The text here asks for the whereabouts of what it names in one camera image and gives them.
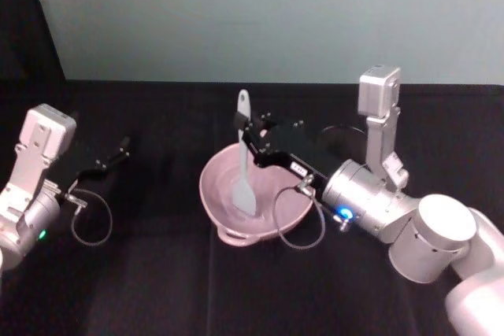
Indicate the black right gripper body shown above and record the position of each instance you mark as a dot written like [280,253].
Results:
[295,147]

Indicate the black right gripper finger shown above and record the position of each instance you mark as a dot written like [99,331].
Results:
[263,122]
[252,147]

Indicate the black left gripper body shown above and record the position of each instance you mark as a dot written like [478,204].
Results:
[76,159]

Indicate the grey silicone spatula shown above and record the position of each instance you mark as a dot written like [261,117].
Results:
[244,194]

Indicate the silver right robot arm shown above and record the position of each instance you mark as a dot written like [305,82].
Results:
[397,210]

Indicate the black round dish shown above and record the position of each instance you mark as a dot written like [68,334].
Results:
[342,140]

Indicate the black side panel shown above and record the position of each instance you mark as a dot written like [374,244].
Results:
[19,17]

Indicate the black table cloth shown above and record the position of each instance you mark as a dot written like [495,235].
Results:
[157,281]

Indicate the plain pale wall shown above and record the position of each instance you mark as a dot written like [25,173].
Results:
[236,17]

